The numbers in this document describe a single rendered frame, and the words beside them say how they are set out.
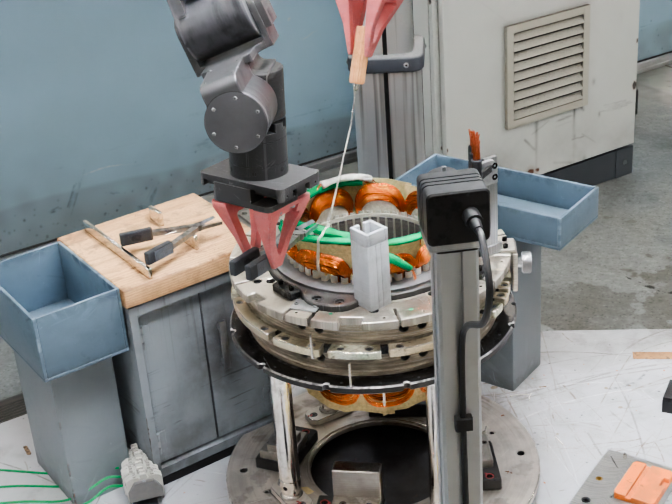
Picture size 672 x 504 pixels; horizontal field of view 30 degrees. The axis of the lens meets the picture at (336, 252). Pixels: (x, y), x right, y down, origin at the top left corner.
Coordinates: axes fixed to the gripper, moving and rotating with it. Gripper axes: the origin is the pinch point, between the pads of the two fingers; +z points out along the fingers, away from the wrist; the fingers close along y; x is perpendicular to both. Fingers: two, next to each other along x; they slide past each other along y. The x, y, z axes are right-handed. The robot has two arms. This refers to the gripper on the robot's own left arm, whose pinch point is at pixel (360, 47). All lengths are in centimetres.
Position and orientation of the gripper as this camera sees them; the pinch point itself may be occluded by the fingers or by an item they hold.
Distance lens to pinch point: 133.5
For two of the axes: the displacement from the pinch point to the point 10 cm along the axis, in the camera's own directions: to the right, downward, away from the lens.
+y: 9.2, 1.9, -3.4
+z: -1.4, 9.8, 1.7
